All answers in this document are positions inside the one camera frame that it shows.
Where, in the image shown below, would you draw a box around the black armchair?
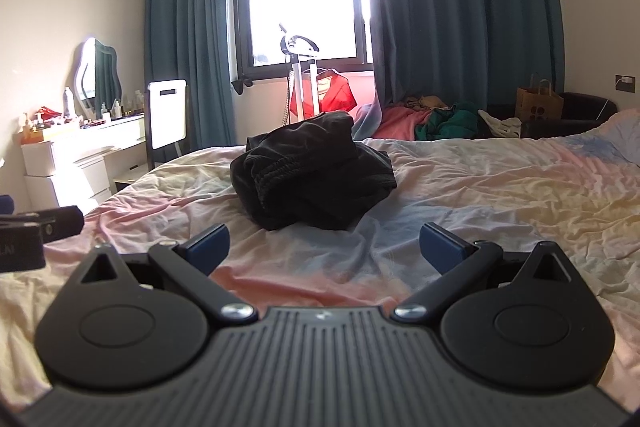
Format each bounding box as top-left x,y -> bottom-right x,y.
518,92 -> 618,139

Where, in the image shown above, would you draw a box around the right teal curtain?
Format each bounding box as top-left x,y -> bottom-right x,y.
370,0 -> 565,107

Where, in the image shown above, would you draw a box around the teal curtain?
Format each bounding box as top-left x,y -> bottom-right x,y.
144,0 -> 236,150
370,0 -> 565,107

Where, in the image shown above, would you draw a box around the green garment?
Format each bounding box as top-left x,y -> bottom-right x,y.
414,102 -> 480,141

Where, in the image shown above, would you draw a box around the brown paper bag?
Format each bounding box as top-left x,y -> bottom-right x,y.
515,79 -> 564,122

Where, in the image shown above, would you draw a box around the left teal curtain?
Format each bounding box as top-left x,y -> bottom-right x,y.
144,0 -> 236,150

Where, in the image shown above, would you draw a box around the wall socket plate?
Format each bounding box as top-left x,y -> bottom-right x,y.
614,75 -> 637,93

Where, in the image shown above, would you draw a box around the wavy vanity mirror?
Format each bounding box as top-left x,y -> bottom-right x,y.
73,37 -> 122,120

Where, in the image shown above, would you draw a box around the pink cloth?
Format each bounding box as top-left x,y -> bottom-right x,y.
372,106 -> 432,141

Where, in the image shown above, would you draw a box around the white vanity dresser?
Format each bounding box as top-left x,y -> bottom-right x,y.
21,115 -> 148,213

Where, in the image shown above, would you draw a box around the white cloth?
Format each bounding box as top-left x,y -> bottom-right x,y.
478,109 -> 522,139

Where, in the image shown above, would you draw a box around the white garment steamer stand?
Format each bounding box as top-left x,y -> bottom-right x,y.
279,24 -> 320,121

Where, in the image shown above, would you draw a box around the white back chair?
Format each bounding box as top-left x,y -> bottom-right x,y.
144,79 -> 188,171

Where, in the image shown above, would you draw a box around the black pants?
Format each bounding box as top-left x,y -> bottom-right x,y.
230,110 -> 397,231

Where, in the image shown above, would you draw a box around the red bag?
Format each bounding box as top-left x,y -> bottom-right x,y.
302,69 -> 357,119

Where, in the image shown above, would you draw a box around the light blue cloth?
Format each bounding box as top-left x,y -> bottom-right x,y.
352,95 -> 383,141

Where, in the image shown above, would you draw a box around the pastel bed sheet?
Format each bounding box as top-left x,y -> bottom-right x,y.
1,109 -> 639,410

